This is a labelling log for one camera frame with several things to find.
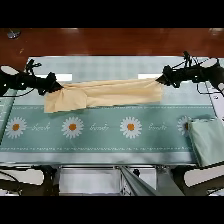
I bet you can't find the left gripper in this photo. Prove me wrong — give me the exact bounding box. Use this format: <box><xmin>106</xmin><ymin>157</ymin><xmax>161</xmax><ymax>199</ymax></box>
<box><xmin>35</xmin><ymin>71</ymin><xmax>65</xmax><ymax>97</ymax></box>

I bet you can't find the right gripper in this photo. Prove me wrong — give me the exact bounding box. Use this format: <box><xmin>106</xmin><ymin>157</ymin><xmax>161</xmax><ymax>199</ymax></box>
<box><xmin>155</xmin><ymin>64</ymin><xmax>183</xmax><ymax>89</ymax></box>

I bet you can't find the yellow T-shirt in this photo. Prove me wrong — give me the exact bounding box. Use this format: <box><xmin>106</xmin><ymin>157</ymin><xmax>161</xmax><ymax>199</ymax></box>
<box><xmin>43</xmin><ymin>77</ymin><xmax>165</xmax><ymax>114</ymax></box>

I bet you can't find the pale green garment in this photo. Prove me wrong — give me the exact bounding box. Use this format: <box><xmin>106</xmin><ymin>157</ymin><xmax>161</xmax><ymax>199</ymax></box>
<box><xmin>186</xmin><ymin>116</ymin><xmax>224</xmax><ymax>168</ymax></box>

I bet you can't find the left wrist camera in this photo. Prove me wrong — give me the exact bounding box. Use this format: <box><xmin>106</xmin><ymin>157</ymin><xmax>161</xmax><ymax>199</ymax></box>
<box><xmin>24</xmin><ymin>59</ymin><xmax>43</xmax><ymax>77</ymax></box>

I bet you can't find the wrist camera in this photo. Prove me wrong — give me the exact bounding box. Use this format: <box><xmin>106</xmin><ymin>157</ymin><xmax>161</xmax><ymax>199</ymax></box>
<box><xmin>181</xmin><ymin>50</ymin><xmax>196</xmax><ymax>69</ymax></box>
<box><xmin>24</xmin><ymin>59</ymin><xmax>43</xmax><ymax>77</ymax></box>

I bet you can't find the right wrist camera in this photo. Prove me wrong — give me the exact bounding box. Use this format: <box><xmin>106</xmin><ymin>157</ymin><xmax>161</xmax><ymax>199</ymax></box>
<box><xmin>181</xmin><ymin>50</ymin><xmax>196</xmax><ymax>69</ymax></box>

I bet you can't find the silver frame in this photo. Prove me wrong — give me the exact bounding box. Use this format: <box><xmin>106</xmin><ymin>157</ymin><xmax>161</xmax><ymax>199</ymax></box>
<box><xmin>0</xmin><ymin>161</ymin><xmax>224</xmax><ymax>197</ymax></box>

